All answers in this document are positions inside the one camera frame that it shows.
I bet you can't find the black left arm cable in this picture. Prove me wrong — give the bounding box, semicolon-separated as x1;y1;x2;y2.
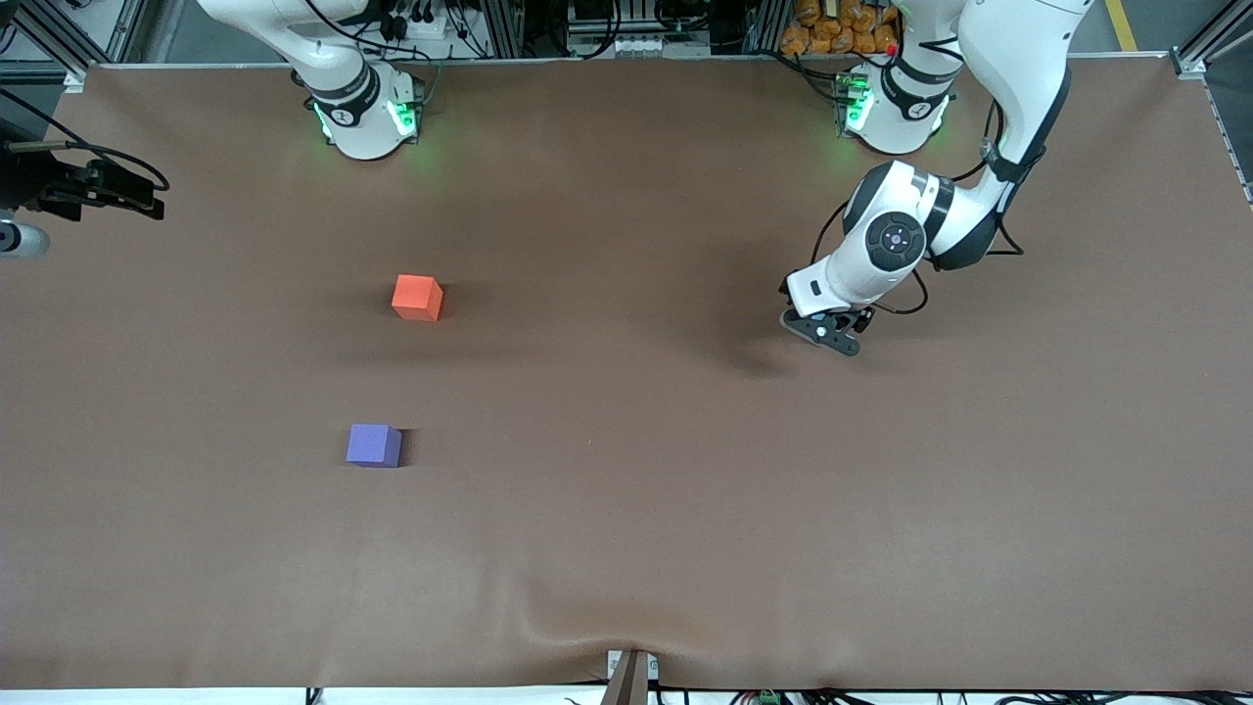
811;96;1027;317

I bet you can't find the orange cube block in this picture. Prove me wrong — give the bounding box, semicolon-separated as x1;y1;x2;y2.
392;274;444;323

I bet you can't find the orange snack bag pile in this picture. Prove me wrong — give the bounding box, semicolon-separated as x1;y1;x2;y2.
780;0;900;57

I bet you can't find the white power strip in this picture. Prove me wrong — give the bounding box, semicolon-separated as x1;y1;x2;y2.
404;8;463;42

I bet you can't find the purple cube block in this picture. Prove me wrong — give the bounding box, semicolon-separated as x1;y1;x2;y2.
346;423;404;469

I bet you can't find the metal table edge clamp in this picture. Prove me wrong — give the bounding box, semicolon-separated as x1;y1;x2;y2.
599;648;661;705

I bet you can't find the brown table mat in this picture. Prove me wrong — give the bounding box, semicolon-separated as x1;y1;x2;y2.
0;54;1253;692

